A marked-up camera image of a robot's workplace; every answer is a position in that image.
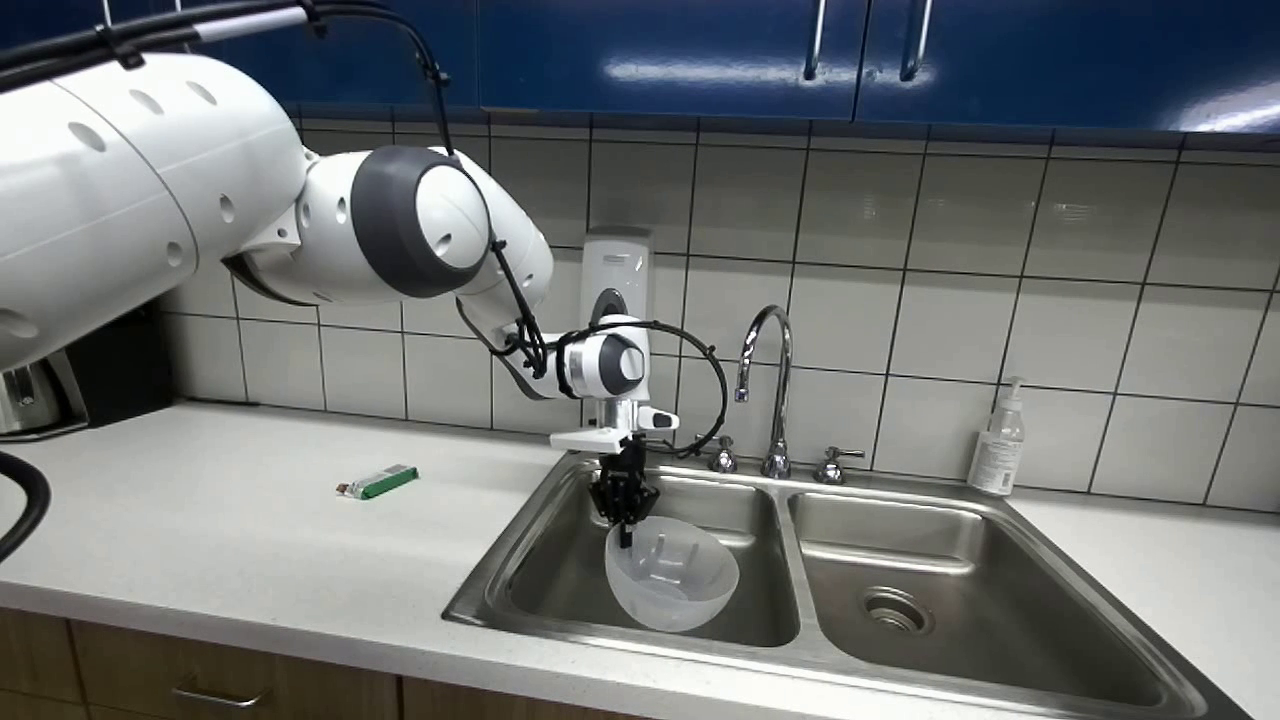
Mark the blue upper cabinet door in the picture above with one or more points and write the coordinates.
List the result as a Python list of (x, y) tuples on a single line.
[(664, 52), (372, 81), (1092, 61)]

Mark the green marker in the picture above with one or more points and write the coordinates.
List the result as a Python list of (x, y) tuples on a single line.
[(384, 482)]

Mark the black countertop appliance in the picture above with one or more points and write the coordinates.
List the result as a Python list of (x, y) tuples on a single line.
[(125, 372)]

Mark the chrome gooseneck faucet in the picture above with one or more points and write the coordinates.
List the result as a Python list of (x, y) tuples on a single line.
[(777, 387)]

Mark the clear pump soap bottle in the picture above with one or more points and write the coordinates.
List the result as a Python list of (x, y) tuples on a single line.
[(998, 447)]

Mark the wooden lower cabinet front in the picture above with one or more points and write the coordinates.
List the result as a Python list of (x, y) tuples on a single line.
[(28, 663), (293, 673)]

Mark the white wall soap dispenser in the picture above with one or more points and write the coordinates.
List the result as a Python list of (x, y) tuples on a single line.
[(623, 260)]

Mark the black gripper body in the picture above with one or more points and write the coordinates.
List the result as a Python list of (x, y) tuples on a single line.
[(625, 459)]

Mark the stainless steel double sink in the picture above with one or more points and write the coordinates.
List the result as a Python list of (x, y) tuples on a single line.
[(933, 602)]

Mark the silver coffee maker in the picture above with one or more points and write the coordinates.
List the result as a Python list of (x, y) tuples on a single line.
[(34, 393)]

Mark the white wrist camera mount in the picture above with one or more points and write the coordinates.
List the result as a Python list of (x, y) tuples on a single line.
[(586, 439)]

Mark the round sink drain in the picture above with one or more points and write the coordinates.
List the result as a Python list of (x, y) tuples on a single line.
[(896, 614)]

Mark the translucent white plastic bowl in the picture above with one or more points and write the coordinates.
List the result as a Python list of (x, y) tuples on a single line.
[(672, 581)]

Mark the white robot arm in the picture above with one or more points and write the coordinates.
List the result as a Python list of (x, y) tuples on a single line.
[(132, 200)]

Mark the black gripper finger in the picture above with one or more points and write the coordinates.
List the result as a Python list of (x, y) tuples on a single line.
[(645, 502), (606, 502)]

